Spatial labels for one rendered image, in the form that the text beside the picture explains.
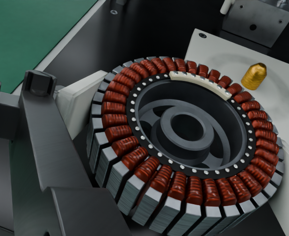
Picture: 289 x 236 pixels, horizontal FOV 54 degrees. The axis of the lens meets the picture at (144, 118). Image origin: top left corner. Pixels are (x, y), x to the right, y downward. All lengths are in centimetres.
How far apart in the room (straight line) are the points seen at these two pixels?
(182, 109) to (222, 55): 19
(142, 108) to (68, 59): 14
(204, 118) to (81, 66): 16
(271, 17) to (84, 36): 24
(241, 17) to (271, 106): 15
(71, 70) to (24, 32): 10
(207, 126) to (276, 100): 17
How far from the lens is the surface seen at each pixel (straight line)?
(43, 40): 36
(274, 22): 43
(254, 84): 32
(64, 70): 29
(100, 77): 16
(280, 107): 33
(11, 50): 34
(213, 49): 36
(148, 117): 18
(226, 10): 43
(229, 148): 18
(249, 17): 43
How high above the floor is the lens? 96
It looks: 47 degrees down
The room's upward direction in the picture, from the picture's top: 21 degrees clockwise
